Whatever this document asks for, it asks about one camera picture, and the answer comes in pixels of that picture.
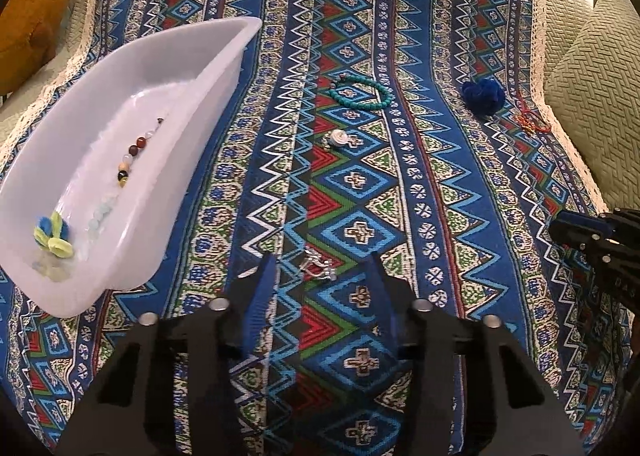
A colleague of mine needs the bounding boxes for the blue patterned tablecloth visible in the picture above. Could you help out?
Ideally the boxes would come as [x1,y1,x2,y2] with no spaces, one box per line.
[0,0,637,456]

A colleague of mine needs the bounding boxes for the brown plush toy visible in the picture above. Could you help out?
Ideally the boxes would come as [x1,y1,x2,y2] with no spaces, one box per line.
[0,0,103,96]

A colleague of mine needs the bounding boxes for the beige textured cushion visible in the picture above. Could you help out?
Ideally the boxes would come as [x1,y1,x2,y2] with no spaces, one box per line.
[542,0,640,214]

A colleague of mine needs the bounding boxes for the silver earrings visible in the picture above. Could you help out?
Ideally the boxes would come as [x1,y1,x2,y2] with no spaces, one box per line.
[301,249,339,282]

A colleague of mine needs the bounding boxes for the multicolour bead bracelet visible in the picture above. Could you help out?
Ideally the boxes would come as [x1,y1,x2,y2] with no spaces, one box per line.
[116,117,165,187]

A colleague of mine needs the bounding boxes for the pale translucent bead bracelet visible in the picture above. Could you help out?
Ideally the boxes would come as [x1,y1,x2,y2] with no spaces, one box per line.
[87,193,121,242]

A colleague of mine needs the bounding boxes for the turquoise bead bracelet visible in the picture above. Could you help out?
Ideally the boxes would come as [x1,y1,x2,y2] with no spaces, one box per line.
[327,76,394,111]

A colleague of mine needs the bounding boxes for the blue pom-pom hair tie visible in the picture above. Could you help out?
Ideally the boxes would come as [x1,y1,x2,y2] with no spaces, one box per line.
[460,78,506,114]

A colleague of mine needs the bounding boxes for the white plastic tray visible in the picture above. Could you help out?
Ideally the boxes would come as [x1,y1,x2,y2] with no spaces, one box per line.
[0,16,264,318]

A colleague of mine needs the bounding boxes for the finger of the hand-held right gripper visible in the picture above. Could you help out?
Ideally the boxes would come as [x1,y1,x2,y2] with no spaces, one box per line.
[549,209,608,251]

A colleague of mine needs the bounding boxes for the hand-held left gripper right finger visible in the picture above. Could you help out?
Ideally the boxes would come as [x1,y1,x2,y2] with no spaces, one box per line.
[369,251,587,456]

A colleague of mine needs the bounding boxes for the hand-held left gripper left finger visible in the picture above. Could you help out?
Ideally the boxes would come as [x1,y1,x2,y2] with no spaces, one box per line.
[52,253,301,456]

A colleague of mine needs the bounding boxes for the red bead bracelet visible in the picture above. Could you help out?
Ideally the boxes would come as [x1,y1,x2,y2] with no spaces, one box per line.
[514,92,552,134]

